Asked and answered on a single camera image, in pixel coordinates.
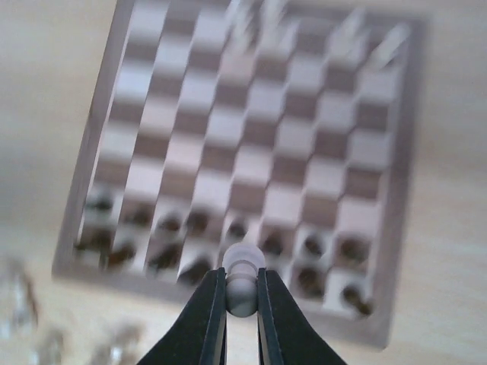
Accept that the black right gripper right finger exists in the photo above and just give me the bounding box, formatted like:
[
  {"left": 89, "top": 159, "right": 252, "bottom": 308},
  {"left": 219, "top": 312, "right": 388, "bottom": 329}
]
[{"left": 257, "top": 268, "right": 345, "bottom": 365}]

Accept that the white chess pawn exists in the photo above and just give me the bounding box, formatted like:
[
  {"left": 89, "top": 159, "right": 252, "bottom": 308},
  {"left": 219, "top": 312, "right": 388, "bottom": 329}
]
[{"left": 222, "top": 243, "right": 266, "bottom": 318}]

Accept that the wooden chess board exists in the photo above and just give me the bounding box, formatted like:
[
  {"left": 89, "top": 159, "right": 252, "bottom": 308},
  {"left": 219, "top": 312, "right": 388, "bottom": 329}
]
[{"left": 53, "top": 1, "right": 427, "bottom": 348}]

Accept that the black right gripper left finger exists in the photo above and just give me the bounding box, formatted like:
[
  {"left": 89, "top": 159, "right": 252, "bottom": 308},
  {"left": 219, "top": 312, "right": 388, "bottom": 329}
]
[{"left": 138, "top": 268, "right": 227, "bottom": 365}]

